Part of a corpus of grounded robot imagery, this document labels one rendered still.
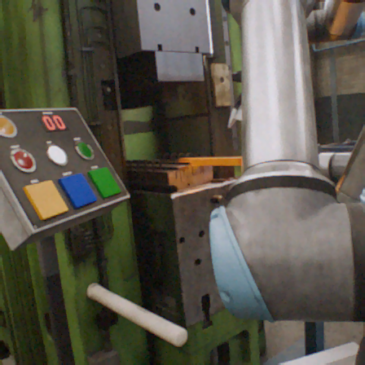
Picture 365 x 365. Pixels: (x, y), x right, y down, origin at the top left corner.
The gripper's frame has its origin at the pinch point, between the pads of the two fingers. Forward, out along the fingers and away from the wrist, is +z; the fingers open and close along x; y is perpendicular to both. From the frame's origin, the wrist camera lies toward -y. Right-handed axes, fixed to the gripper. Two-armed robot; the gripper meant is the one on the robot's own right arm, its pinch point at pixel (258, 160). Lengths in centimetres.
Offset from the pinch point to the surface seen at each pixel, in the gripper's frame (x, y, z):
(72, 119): -46, -17, 21
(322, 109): 835, -21, 469
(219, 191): 4.2, 11.4, 21.8
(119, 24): -17, -47, 38
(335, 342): 74, 101, 21
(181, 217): -13.5, 16.2, 21.8
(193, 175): -1.5, 5.0, 27.7
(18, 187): -67, -4, 3
